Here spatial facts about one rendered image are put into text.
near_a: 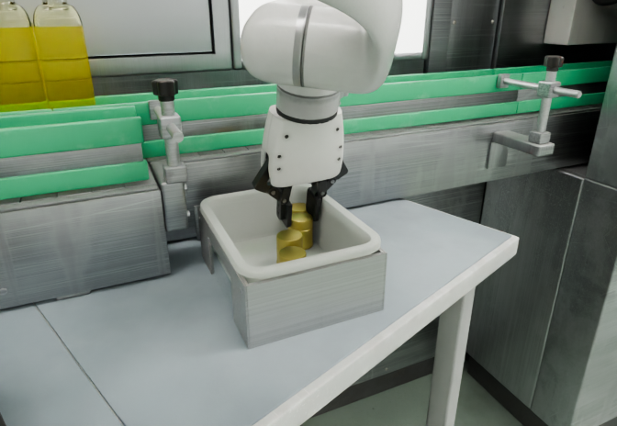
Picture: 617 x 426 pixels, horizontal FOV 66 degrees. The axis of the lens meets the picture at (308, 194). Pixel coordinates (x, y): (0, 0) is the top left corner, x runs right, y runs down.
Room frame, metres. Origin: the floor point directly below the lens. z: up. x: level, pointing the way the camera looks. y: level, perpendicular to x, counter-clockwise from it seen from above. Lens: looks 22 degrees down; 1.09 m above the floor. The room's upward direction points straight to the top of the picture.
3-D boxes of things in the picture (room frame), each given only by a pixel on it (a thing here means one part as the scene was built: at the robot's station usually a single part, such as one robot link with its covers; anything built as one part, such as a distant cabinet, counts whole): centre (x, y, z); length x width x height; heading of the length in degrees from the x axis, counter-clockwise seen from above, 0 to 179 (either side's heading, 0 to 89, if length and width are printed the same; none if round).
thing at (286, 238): (0.55, 0.02, 0.79); 0.04 x 0.04 x 0.04
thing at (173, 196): (0.60, 0.19, 0.85); 0.09 x 0.04 x 0.07; 24
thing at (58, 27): (0.66, 0.33, 0.99); 0.06 x 0.06 x 0.21; 24
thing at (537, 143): (0.85, -0.41, 0.90); 0.17 x 0.05 x 0.22; 24
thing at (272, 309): (0.56, 0.04, 0.79); 0.27 x 0.17 x 0.08; 24
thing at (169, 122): (0.58, 0.18, 0.95); 0.17 x 0.03 x 0.12; 24
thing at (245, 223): (0.54, 0.03, 0.80); 0.22 x 0.17 x 0.09; 24
